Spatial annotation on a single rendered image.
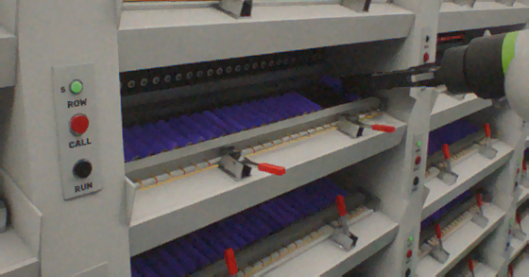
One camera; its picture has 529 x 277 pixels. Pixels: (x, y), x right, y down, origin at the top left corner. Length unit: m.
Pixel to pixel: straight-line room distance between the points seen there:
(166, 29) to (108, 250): 0.23
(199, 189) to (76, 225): 0.17
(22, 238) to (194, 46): 0.26
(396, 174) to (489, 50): 0.34
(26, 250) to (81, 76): 0.17
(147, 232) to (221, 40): 0.23
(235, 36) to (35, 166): 0.27
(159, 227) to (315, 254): 0.38
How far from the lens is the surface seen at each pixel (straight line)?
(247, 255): 0.83
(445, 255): 1.38
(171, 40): 0.57
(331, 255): 0.93
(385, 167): 1.06
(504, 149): 1.65
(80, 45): 0.50
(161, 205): 0.61
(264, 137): 0.76
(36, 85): 0.49
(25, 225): 0.53
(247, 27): 0.64
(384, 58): 1.02
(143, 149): 0.67
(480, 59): 0.83
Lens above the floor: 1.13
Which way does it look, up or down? 14 degrees down
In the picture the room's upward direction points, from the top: straight up
